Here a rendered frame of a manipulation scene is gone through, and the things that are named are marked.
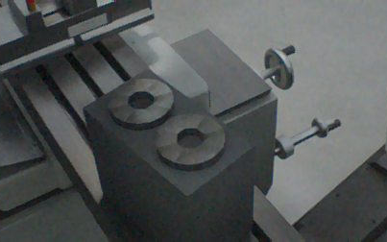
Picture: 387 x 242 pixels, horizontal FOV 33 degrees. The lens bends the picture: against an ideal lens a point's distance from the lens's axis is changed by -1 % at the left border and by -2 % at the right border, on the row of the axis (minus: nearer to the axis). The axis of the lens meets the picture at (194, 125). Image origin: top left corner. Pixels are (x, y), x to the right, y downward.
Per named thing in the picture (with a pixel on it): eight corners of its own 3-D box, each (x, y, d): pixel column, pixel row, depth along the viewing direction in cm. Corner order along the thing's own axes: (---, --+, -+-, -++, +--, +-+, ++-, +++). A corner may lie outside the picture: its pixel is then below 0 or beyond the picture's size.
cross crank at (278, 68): (278, 67, 178) (279, 33, 169) (304, 91, 170) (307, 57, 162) (229, 89, 172) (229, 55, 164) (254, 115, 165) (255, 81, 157)
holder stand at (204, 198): (158, 152, 109) (147, 60, 95) (253, 229, 97) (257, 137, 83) (101, 192, 104) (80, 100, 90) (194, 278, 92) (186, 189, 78)
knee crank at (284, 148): (331, 118, 176) (333, 102, 172) (346, 132, 172) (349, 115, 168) (266, 152, 168) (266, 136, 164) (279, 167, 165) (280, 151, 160)
